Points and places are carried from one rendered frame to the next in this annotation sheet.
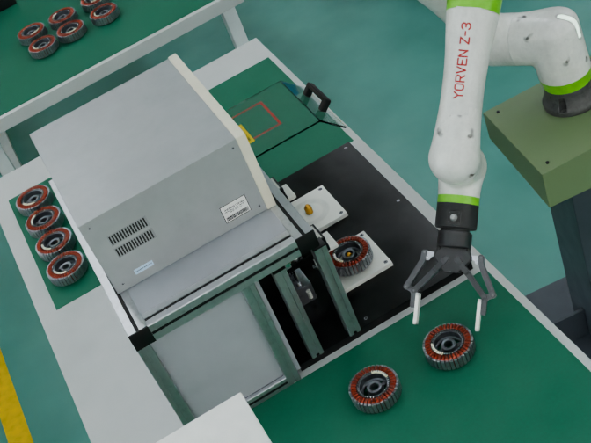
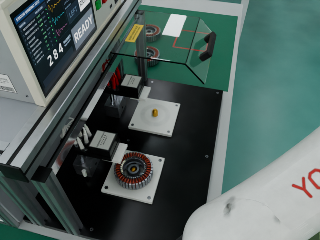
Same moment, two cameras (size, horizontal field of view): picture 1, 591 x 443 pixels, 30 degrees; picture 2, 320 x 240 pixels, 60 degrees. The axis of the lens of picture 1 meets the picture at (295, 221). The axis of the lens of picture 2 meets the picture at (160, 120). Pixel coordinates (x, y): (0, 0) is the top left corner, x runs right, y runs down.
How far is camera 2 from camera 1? 200 cm
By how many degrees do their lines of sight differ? 20
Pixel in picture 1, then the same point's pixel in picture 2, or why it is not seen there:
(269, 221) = (18, 118)
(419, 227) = (196, 191)
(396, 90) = (291, 79)
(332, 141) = (217, 83)
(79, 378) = not seen: outside the picture
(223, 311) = not seen: outside the picture
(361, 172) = (208, 116)
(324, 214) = (160, 123)
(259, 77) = (223, 22)
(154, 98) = not seen: outside the picture
